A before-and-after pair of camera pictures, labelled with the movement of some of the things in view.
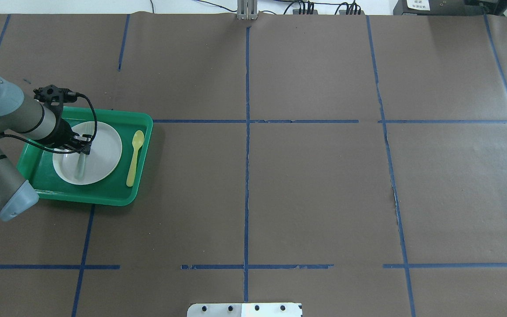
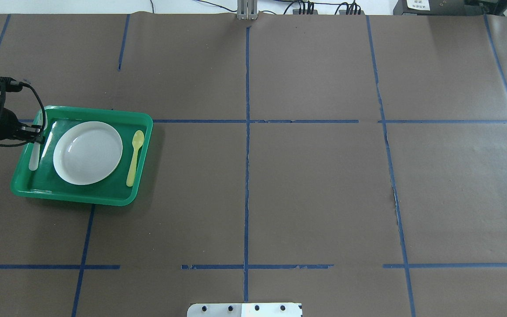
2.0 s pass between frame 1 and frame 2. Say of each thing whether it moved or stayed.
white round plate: stayed
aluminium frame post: stayed
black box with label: stayed
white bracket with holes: stayed
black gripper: moved
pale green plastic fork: moved
